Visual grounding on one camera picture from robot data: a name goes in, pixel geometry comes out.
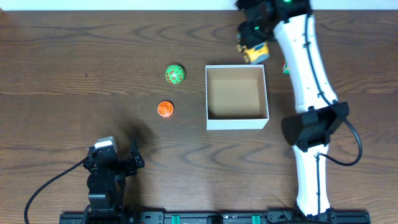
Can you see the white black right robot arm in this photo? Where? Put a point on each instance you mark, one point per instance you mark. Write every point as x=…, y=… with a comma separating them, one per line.
x=318, y=112

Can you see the orange spiral disc toy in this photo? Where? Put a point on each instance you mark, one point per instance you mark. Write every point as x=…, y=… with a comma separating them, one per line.
x=165, y=109

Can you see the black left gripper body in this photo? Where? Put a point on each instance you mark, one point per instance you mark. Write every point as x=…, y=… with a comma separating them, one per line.
x=125, y=162

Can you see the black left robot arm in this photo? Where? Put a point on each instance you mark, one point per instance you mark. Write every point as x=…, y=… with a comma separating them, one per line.
x=107, y=179

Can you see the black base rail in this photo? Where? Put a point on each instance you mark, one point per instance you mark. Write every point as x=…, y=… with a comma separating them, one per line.
x=270, y=216

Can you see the colourful puzzle cube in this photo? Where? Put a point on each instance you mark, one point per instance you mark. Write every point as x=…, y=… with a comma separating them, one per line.
x=286, y=68

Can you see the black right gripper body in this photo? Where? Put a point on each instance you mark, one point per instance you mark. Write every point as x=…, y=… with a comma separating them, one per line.
x=256, y=32

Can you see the white cardboard box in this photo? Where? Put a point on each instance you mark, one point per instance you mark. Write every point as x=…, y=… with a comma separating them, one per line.
x=236, y=97

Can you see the green patterned egg ball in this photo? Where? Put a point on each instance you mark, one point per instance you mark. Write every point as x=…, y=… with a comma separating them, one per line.
x=175, y=74

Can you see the yellow grey toy truck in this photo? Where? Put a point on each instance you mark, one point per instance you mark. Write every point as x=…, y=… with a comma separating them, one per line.
x=254, y=55

